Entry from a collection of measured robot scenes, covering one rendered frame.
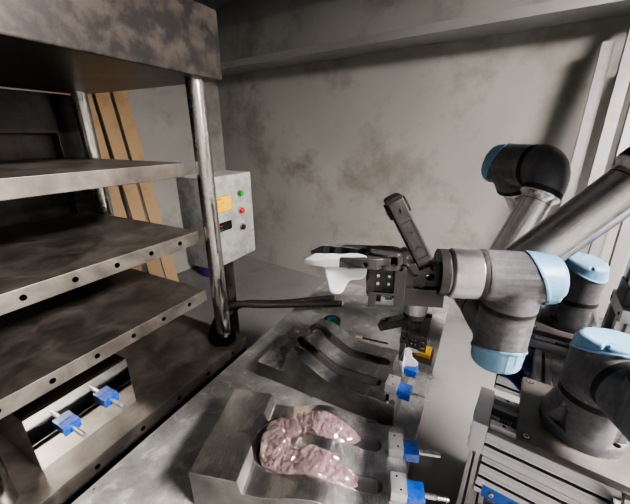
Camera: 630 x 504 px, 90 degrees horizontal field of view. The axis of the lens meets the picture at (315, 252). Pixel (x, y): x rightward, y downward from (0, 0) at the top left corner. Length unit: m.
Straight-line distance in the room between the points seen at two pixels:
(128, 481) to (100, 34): 1.09
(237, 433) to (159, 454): 0.26
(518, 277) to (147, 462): 1.00
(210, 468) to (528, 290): 0.76
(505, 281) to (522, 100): 2.53
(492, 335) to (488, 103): 2.56
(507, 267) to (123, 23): 0.99
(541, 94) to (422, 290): 2.57
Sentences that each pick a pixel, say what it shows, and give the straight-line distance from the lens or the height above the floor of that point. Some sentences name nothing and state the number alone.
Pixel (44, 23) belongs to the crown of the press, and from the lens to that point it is 0.96.
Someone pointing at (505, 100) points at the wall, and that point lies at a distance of 2.98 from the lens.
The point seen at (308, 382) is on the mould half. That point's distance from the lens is 1.15.
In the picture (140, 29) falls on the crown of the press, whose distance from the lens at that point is 1.08.
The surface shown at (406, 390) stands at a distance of 1.08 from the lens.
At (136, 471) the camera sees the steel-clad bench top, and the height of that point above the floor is 0.80.
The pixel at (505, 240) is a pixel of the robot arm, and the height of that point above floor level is 1.37.
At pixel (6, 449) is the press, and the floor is 0.79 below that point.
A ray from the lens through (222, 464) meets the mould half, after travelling 0.91.
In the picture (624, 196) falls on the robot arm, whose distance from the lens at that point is 0.69.
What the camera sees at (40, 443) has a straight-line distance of 1.21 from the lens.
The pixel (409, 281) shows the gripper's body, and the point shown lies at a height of 1.42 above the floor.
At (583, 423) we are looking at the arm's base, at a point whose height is 1.10.
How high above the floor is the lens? 1.63
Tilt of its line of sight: 20 degrees down
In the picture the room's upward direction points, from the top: straight up
